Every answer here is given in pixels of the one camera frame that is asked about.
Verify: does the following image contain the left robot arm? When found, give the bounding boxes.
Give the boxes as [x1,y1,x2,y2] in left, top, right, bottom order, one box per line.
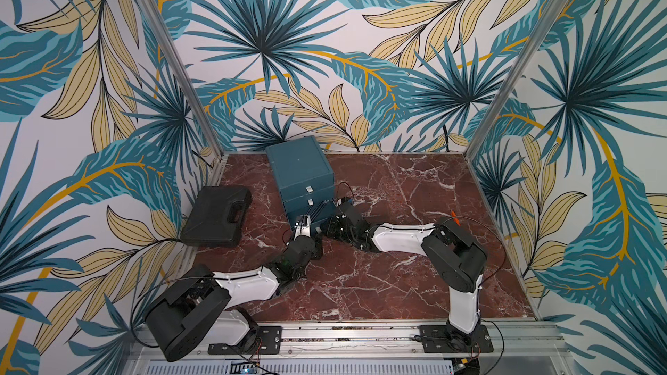
[143,234,322,362]

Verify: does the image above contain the small circuit board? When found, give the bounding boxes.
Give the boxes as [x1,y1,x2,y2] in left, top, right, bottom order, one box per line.
[229,361,262,375]

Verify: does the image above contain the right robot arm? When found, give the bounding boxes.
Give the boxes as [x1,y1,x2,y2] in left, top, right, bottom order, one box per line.
[322,202,487,336]

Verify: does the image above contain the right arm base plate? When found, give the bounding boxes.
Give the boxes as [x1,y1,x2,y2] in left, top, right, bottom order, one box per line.
[414,323,494,356]

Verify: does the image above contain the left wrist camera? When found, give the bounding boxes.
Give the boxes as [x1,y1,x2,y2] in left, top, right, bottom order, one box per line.
[293,215,311,240]

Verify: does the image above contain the orange handled tool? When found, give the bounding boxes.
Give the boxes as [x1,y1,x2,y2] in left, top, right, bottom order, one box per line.
[451,211,460,225]

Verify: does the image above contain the black plastic case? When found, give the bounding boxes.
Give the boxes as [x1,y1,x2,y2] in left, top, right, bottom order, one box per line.
[180,185,252,248]

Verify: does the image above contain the teal drawer cabinet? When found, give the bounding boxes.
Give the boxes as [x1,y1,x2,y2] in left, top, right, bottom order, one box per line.
[266,136,335,227]

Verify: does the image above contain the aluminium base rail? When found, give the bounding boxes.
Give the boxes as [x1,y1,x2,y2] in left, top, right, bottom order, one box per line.
[121,319,578,374]

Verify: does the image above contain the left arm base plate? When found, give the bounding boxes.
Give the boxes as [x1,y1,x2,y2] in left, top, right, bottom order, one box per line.
[208,326,282,356]

